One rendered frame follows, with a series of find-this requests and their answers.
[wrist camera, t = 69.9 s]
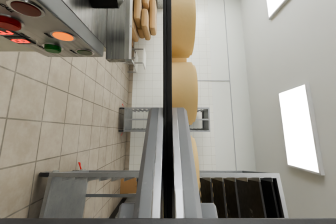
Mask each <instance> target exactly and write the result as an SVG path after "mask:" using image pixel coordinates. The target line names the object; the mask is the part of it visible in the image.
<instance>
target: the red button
mask: <svg viewBox="0 0 336 224"><path fill-rule="evenodd" d="M0 27H1V28H3V29H6V30H10V31H19V30H21V29H22V24H21V23H20V22H18V21H17V20H15V19H12V18H9V17H5V16H0Z"/></svg>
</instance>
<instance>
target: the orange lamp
mask: <svg viewBox="0 0 336 224"><path fill-rule="evenodd" d="M52 35H53V36H54V37H55V38H57V39H59V40H63V41H72V40H73V39H74V38H73V37H72V36H70V35H68V34H65V33H61V32H55V33H53V34H52Z"/></svg>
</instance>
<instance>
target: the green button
mask: <svg viewBox="0 0 336 224"><path fill-rule="evenodd" d="M44 50H46V51H47V52H50V53H54V54H59V53H61V52H62V49H61V48H60V47H58V46H56V45H50V44H46V45H44Z"/></svg>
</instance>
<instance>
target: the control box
mask: <svg viewBox="0 0 336 224"><path fill-rule="evenodd" d="M12 2H21V3H26V4H29V5H31V6H33V7H35V8H37V9H38V10H39V11H40V12H41V15H40V16H28V15H24V14H22V13H19V12H17V11H16V10H14V9H13V8H12V7H11V3H12ZM0 16H3V17H8V18H11V19H14V20H16V21H18V22H20V23H21V30H18V31H13V30H8V29H4V28H2V27H0V30H5V31H9V32H11V33H13V34H0V36H2V37H4V38H7V39H9V40H27V41H28V42H29V43H24V42H23V43H18V42H16V43H17V44H19V45H23V46H25V47H27V48H29V49H31V50H34V51H36V52H38V53H40V54H42V55H44V56H46V57H103V56H104V45H103V44H102V43H101V42H100V41H99V40H98V39H97V38H96V37H95V36H94V34H93V33H92V32H91V31H90V30H89V29H88V28H87V27H86V26H85V25H84V24H83V23H82V22H81V21H80V19H79V18H78V17H77V16H76V15H75V14H74V13H73V12H72V11H71V10H70V9H69V8H68V7H67V6H66V5H65V3H64V2H63V1H62V0H0ZM53 33H64V34H67V35H70V36H72V37H73V40H70V41H66V40H60V39H57V38H55V37H54V36H53ZM45 45H54V46H58V47H60V48H61V52H60V53H51V52H48V51H46V50H45V49H44V46H45ZM79 50H84V51H89V52H91V53H92V55H82V54H79V53H77V51H79Z"/></svg>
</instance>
